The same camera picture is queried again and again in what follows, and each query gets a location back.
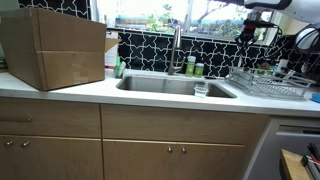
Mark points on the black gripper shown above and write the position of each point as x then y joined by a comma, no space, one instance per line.
247,37

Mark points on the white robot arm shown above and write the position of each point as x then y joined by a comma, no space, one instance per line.
308,11

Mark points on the potted purple flower plant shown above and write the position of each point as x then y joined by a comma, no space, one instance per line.
264,68

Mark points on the tall green soap bottle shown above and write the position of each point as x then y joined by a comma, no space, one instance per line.
190,65

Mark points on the short green soap bottle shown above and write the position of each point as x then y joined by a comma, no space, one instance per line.
199,70

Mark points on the metal dish drying rack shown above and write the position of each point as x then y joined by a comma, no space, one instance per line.
270,84

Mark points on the stainless steel sink basin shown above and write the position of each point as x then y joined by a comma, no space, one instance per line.
170,86

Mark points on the chrome kitchen faucet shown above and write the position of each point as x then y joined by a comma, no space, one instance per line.
176,44

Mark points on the clear plastic cup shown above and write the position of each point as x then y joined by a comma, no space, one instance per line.
201,90

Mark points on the blue sponge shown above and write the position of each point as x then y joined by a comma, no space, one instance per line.
316,97

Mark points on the stainless steel dishwasher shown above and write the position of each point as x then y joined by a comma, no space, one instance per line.
293,134

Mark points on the green dish brush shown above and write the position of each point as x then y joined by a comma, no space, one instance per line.
119,68

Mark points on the wooden side table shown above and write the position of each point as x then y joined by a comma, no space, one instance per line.
291,167

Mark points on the tool on side table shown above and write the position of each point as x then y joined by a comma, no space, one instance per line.
311,161

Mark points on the large cardboard box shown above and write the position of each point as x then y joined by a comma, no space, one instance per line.
50,50

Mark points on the wooden drawer front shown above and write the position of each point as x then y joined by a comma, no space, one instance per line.
49,118

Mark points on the wooden cabinet doors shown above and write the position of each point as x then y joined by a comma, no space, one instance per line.
49,158

